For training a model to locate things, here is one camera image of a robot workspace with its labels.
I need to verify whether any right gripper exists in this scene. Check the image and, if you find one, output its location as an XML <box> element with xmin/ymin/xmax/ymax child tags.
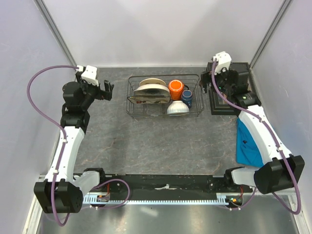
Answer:
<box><xmin>198</xmin><ymin>65</ymin><xmax>233</xmax><ymax>96</ymax></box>

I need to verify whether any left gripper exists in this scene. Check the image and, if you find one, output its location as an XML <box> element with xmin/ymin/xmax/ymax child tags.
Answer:
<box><xmin>76</xmin><ymin>72</ymin><xmax>113</xmax><ymax>110</ymax></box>

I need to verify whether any square floral plate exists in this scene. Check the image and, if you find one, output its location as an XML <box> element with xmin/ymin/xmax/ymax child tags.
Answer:
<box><xmin>127</xmin><ymin>96</ymin><xmax>171</xmax><ymax>104</ymax></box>

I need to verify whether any cream plate blue spiral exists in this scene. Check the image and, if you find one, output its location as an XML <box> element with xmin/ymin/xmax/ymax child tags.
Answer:
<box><xmin>134</xmin><ymin>84</ymin><xmax>170</xmax><ymax>96</ymax></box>

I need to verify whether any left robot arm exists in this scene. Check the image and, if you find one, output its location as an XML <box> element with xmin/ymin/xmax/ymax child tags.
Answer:
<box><xmin>34</xmin><ymin>80</ymin><xmax>114</xmax><ymax>214</ymax></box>

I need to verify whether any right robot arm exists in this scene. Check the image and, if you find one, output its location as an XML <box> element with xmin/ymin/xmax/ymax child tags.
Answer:
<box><xmin>200</xmin><ymin>63</ymin><xmax>305</xmax><ymax>194</ymax></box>

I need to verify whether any blue mug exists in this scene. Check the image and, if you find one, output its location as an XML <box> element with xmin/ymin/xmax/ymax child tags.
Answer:
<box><xmin>181</xmin><ymin>90</ymin><xmax>193</xmax><ymax>108</ymax></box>

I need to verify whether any black glass-lid jewelry box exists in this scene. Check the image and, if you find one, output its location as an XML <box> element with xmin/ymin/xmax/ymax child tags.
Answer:
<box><xmin>207</xmin><ymin>62</ymin><xmax>257</xmax><ymax>116</ymax></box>

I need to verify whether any orange mug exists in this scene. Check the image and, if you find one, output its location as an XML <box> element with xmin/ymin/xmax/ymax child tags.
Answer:
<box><xmin>168</xmin><ymin>79</ymin><xmax>189</xmax><ymax>101</ymax></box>

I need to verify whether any white ribbed bowl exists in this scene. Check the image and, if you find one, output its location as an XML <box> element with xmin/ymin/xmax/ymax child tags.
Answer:
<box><xmin>167</xmin><ymin>100</ymin><xmax>190</xmax><ymax>115</ymax></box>

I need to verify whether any small cream plate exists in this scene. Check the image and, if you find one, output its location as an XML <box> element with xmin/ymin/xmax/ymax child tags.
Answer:
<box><xmin>139</xmin><ymin>78</ymin><xmax>166</xmax><ymax>86</ymax></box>

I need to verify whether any blue cloth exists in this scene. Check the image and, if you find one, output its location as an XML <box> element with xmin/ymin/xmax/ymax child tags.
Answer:
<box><xmin>236</xmin><ymin>118</ymin><xmax>264</xmax><ymax>168</ymax></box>

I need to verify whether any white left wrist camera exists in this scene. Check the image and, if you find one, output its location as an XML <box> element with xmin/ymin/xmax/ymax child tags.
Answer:
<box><xmin>81</xmin><ymin>65</ymin><xmax>99</xmax><ymax>87</ymax></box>

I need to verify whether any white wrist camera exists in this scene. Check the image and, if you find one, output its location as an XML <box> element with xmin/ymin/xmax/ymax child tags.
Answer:
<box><xmin>81</xmin><ymin>65</ymin><xmax>99</xmax><ymax>87</ymax></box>
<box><xmin>213</xmin><ymin>51</ymin><xmax>232</xmax><ymax>75</ymax></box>

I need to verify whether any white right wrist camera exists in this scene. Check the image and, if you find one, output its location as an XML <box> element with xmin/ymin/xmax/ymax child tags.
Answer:
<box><xmin>213</xmin><ymin>51</ymin><xmax>232</xmax><ymax>75</ymax></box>

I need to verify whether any black wire dish rack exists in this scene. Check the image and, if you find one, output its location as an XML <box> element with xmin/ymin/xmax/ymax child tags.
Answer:
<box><xmin>126</xmin><ymin>74</ymin><xmax>204</xmax><ymax>118</ymax></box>

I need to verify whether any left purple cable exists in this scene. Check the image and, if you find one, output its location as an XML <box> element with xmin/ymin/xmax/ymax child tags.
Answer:
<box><xmin>26</xmin><ymin>65</ymin><xmax>83</xmax><ymax>227</ymax></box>

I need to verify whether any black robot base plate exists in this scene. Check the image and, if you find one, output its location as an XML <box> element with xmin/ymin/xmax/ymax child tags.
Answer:
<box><xmin>73</xmin><ymin>173</ymin><xmax>254</xmax><ymax>202</ymax></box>

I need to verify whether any grey slotted cable duct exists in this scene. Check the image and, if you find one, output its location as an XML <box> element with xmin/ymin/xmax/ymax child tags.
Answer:
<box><xmin>82</xmin><ymin>194</ymin><xmax>239</xmax><ymax>206</ymax></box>

